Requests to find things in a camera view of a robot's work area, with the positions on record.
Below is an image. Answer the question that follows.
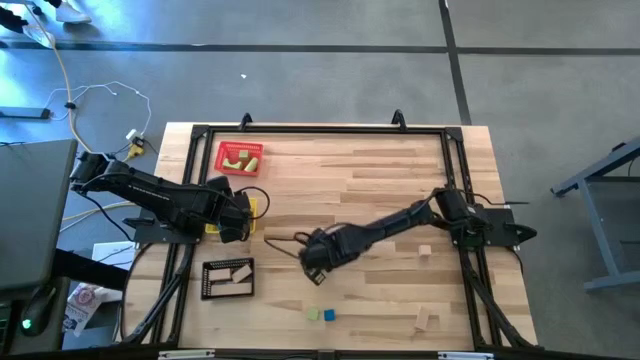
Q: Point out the yellow floor cable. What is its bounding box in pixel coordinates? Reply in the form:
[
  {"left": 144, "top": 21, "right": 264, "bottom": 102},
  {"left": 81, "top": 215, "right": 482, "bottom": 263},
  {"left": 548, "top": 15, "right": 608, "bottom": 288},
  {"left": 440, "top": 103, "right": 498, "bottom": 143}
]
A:
[{"left": 24, "top": 2, "right": 131, "bottom": 161}]

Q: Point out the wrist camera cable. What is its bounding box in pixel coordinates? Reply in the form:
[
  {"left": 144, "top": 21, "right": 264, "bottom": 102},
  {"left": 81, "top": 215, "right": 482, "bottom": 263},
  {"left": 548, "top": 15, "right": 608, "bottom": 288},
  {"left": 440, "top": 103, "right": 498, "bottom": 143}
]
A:
[
  {"left": 263, "top": 230, "right": 314, "bottom": 261},
  {"left": 234, "top": 185, "right": 271, "bottom": 221}
]

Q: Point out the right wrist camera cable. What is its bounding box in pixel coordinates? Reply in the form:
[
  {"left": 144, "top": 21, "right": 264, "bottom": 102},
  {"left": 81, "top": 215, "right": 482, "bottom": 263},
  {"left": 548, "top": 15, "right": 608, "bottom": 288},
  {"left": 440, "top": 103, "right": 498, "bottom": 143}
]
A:
[{"left": 263, "top": 230, "right": 314, "bottom": 261}]

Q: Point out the black plastic basket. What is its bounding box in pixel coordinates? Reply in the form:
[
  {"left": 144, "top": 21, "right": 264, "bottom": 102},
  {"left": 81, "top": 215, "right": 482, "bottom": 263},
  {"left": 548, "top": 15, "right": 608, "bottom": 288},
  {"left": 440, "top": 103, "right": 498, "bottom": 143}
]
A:
[{"left": 200, "top": 257, "right": 256, "bottom": 301}]

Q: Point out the black computer mouse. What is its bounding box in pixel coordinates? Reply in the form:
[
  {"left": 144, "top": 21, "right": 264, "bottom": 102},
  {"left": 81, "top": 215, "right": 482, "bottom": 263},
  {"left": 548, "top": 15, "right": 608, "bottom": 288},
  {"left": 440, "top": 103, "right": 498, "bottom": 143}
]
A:
[{"left": 19, "top": 284, "right": 57, "bottom": 337}]

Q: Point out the gray metal table frame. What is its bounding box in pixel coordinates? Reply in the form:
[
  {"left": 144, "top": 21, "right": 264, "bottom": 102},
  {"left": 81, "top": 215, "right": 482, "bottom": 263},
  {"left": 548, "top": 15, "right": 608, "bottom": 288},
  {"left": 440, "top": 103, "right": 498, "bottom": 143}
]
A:
[{"left": 549, "top": 137, "right": 640, "bottom": 294}]

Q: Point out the black floor cable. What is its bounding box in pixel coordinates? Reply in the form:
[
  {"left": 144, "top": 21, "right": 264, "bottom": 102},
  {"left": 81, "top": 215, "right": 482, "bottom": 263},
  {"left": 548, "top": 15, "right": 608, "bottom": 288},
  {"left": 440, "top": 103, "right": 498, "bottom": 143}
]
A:
[{"left": 74, "top": 192, "right": 136, "bottom": 249}]

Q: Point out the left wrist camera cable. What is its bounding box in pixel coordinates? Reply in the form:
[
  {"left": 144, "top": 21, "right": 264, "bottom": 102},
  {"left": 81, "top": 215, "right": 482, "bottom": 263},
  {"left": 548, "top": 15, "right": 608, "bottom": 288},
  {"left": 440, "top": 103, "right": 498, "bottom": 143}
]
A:
[{"left": 234, "top": 185, "right": 271, "bottom": 221}]

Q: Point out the gray desk top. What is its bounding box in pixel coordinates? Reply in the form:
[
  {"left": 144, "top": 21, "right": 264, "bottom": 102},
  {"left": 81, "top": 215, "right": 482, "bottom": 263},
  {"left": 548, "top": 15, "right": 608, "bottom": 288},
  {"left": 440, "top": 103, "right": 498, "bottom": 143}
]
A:
[{"left": 0, "top": 138, "right": 79, "bottom": 292}]

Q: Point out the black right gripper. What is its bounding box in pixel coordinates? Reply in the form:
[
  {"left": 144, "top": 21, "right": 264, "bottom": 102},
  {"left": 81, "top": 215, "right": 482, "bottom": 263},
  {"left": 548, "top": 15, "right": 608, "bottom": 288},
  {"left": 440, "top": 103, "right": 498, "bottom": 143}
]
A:
[{"left": 298, "top": 225, "right": 360, "bottom": 287}]

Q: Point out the black aluminium table frame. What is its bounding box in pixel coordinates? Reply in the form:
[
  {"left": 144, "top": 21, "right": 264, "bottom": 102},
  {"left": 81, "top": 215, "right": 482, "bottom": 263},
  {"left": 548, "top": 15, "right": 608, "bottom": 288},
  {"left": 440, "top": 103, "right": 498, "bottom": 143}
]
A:
[{"left": 119, "top": 109, "right": 540, "bottom": 351}]

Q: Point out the yellow plastic basket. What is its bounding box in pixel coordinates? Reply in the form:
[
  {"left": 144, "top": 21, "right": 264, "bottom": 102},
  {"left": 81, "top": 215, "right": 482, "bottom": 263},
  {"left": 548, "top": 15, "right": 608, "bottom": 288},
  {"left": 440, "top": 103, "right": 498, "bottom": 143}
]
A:
[{"left": 204, "top": 197, "right": 259, "bottom": 235}]

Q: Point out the black desk support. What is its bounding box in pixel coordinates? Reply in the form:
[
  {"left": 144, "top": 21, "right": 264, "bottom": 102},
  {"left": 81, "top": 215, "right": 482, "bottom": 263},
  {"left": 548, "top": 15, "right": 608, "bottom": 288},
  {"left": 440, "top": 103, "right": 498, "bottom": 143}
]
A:
[{"left": 52, "top": 248, "right": 129, "bottom": 292}]

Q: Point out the red plastic basket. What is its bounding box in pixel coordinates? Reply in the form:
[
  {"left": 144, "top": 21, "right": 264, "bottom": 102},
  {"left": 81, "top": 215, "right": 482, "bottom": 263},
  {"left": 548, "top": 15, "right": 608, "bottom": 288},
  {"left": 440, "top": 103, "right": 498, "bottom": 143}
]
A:
[{"left": 213, "top": 141, "right": 265, "bottom": 177}]

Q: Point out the printed paper bag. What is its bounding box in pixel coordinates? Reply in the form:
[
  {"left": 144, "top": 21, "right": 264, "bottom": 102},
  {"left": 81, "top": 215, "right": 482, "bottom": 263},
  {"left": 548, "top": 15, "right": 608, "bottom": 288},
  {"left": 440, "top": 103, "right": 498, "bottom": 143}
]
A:
[{"left": 62, "top": 282, "right": 121, "bottom": 337}]

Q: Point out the white paper sheet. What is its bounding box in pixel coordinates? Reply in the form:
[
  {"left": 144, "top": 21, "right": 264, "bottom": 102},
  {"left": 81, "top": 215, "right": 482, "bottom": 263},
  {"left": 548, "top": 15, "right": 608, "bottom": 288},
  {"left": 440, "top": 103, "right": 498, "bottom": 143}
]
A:
[{"left": 92, "top": 241, "right": 139, "bottom": 266}]

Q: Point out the black power strip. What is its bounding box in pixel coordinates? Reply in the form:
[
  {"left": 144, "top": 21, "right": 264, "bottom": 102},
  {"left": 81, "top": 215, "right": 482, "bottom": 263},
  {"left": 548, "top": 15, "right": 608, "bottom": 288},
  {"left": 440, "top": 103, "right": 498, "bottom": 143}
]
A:
[{"left": 0, "top": 105, "right": 53, "bottom": 121}]

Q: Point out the white floor cable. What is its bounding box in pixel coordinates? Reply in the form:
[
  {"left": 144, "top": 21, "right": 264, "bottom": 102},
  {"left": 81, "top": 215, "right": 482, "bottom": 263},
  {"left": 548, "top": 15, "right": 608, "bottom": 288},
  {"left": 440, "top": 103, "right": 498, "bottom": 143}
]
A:
[{"left": 43, "top": 80, "right": 152, "bottom": 139}]

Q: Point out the silver metal bracket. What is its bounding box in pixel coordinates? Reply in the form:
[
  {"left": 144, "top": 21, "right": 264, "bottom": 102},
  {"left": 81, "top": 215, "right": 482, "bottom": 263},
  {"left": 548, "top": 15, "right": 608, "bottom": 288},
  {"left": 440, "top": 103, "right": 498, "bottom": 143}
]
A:
[
  {"left": 158, "top": 349, "right": 216, "bottom": 360},
  {"left": 437, "top": 351, "right": 495, "bottom": 360}
]

